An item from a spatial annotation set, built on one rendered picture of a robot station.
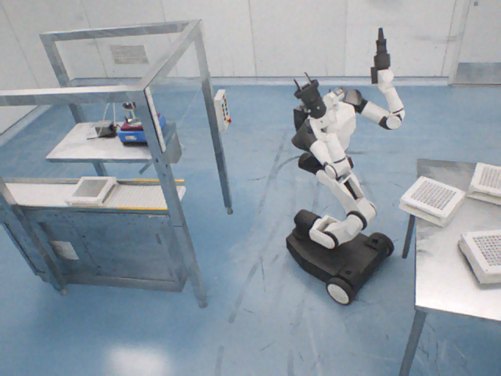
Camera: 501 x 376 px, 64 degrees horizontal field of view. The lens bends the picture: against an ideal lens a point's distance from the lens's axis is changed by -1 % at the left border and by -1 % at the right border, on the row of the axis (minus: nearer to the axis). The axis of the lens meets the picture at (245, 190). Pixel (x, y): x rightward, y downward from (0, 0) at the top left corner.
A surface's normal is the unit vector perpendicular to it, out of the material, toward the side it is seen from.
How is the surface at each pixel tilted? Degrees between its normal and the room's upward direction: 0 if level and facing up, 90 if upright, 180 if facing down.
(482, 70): 90
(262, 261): 0
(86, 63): 90
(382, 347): 0
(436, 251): 0
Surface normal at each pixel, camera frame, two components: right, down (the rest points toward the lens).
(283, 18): -0.24, 0.63
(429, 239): -0.11, -0.77
